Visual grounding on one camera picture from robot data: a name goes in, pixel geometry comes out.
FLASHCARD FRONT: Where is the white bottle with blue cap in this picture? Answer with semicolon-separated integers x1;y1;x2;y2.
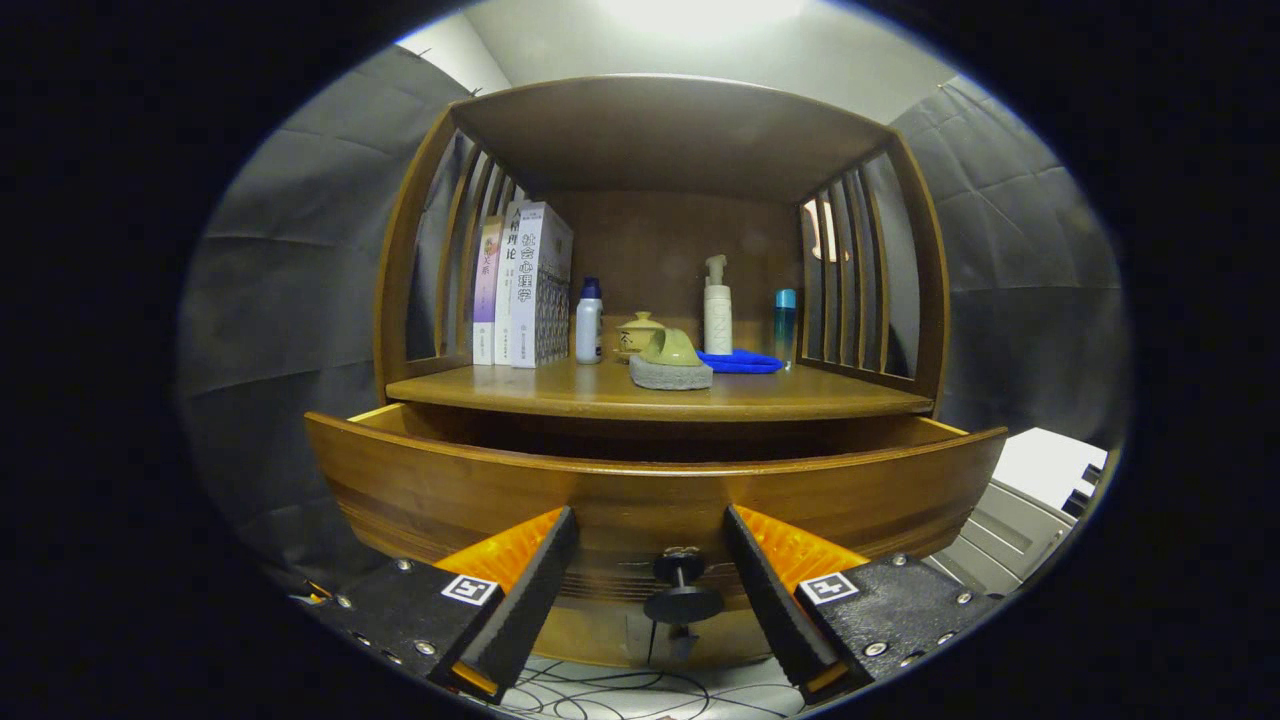
575;277;605;365

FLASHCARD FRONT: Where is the wooden cabinet countertop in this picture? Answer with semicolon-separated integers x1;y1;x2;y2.
385;355;936;423

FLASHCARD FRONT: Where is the white pump bottle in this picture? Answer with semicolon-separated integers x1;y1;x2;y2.
702;254;734;356

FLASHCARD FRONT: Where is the beige lidded tea bowl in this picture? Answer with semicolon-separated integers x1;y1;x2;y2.
614;311;668;361

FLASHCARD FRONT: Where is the brown wooden cabinet frame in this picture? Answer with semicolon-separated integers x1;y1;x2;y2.
373;73;951;669

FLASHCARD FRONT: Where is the purple spine book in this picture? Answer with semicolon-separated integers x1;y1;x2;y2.
472;217;504;366

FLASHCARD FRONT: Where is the round ceiling light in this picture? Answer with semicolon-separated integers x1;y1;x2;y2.
598;0;809;36

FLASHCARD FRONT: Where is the white panelled cabinet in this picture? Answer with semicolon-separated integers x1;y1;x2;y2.
925;428;1109;598

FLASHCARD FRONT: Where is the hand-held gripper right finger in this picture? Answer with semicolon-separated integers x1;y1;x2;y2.
724;503;1001;706

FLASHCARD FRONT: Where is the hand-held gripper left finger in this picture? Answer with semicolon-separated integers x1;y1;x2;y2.
300;505;581;706

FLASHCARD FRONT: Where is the clear bottle with teal cap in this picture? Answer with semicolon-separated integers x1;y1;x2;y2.
773;288;798;369

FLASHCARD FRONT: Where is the blue folded cloth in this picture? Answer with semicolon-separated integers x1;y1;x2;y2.
697;347;784;375

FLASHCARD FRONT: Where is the thick white patterned book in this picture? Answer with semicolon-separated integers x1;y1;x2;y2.
510;201;575;370

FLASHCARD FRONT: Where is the grey green scrubbing sponge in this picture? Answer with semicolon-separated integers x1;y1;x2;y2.
628;327;715;392

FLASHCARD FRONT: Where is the wooden drawer with black knob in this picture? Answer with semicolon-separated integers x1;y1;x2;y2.
303;402;1009;626

